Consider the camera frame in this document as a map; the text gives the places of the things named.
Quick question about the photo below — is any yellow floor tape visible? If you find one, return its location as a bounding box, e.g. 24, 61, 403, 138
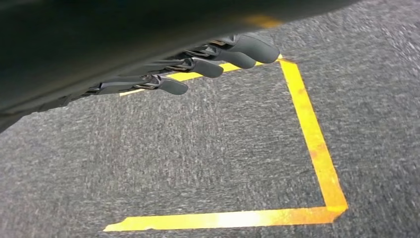
103, 54, 349, 233

